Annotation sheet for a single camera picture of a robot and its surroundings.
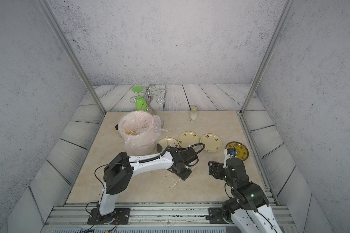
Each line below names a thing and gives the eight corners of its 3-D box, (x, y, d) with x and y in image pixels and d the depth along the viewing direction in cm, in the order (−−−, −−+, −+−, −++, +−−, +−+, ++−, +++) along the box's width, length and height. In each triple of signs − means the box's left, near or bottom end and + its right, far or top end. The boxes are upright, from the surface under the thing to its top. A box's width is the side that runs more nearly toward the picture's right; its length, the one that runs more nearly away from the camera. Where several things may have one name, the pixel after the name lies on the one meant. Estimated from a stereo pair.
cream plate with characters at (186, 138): (177, 147, 102) (177, 146, 100) (177, 132, 110) (177, 130, 109) (200, 147, 102) (200, 146, 100) (198, 132, 110) (198, 130, 109)
